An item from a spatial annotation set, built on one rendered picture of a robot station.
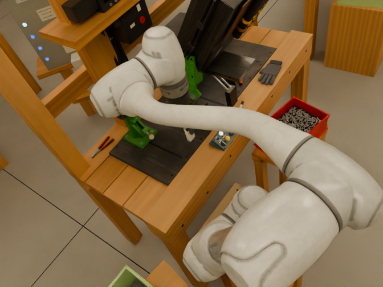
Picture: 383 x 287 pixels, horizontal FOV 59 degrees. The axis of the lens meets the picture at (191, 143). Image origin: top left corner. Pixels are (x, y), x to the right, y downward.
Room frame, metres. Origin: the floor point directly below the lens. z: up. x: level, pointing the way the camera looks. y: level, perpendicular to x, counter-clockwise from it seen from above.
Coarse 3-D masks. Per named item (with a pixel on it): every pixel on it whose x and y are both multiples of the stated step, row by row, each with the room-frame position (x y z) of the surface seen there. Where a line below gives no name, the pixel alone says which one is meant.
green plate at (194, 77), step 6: (186, 60) 1.32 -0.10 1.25; (192, 60) 1.29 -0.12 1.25; (186, 66) 1.31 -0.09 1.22; (192, 66) 1.29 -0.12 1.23; (186, 72) 1.31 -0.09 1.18; (192, 72) 1.29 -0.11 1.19; (198, 72) 1.31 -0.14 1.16; (192, 78) 1.28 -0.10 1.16; (198, 78) 1.31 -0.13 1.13; (192, 84) 1.28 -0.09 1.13; (192, 90) 1.27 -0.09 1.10
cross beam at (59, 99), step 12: (168, 0) 1.90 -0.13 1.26; (180, 0) 1.96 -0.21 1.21; (156, 12) 1.82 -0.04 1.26; (168, 12) 1.88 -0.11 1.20; (156, 24) 1.80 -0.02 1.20; (84, 72) 1.45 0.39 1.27; (60, 84) 1.41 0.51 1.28; (72, 84) 1.40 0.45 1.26; (84, 84) 1.43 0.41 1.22; (48, 96) 1.35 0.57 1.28; (60, 96) 1.35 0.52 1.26; (72, 96) 1.38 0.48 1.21; (48, 108) 1.29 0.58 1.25; (60, 108) 1.32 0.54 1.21
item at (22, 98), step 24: (48, 0) 1.46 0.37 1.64; (0, 48) 1.20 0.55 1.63; (96, 48) 1.43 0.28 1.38; (0, 72) 1.17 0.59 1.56; (96, 72) 1.40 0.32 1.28; (24, 96) 1.18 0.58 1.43; (24, 120) 1.21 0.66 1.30; (48, 120) 1.19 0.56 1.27; (120, 120) 1.42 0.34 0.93; (48, 144) 1.16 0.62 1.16; (72, 144) 1.20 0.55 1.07; (72, 168) 1.15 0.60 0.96
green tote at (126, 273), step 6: (126, 264) 0.58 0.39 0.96; (126, 270) 0.56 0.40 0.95; (132, 270) 0.55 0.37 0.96; (120, 276) 0.54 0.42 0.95; (126, 276) 0.55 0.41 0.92; (132, 276) 0.56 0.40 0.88; (138, 276) 0.52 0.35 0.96; (114, 282) 0.52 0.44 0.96; (120, 282) 0.53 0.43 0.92; (126, 282) 0.54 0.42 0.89; (132, 282) 0.55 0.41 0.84; (144, 282) 0.49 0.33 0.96
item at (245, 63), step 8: (224, 56) 1.41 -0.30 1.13; (232, 56) 1.39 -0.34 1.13; (240, 56) 1.37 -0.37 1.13; (216, 64) 1.37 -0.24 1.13; (224, 64) 1.35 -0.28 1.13; (232, 64) 1.33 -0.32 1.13; (240, 64) 1.31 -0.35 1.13; (248, 64) 1.29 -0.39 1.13; (208, 72) 1.35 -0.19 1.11; (216, 72) 1.31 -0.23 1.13; (224, 72) 1.29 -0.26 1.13; (232, 72) 1.27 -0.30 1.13; (240, 72) 1.25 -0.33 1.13; (232, 80) 1.24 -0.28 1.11; (240, 80) 1.21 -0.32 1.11
